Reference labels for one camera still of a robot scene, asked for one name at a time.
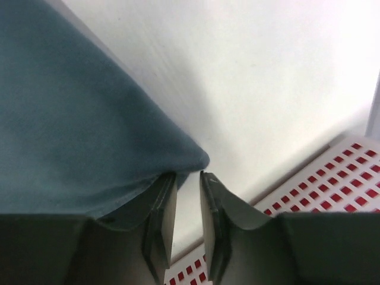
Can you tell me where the blue-grey t shirt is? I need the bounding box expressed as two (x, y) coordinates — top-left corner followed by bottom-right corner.
(1, 1), (210, 218)

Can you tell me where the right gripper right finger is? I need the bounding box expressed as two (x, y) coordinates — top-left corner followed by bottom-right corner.
(199, 172), (297, 284)

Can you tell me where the red rolled t shirt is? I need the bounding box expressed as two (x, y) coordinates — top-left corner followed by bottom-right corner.
(164, 137), (379, 284)

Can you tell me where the white plastic basket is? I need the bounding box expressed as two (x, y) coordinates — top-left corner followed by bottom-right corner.
(161, 133), (380, 285)

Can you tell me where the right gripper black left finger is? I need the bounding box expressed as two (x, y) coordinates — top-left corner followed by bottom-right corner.
(65, 173), (177, 284)

